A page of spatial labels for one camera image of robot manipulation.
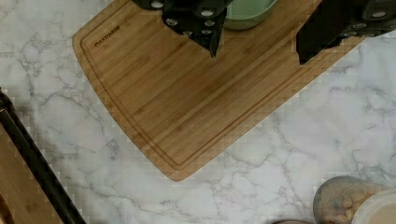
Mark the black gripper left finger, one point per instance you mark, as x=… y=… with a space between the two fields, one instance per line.
x=200 y=20

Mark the bamboo cutting board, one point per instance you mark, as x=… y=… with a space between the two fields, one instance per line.
x=179 y=105

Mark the wooden drawer cabinet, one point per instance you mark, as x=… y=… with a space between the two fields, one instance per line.
x=22 y=199

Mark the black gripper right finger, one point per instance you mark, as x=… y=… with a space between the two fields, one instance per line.
x=336 y=20

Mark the clear jar with granola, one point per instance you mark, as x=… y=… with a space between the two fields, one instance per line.
x=339 y=198

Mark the green ceramic plate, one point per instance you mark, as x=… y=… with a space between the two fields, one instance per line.
x=246 y=14

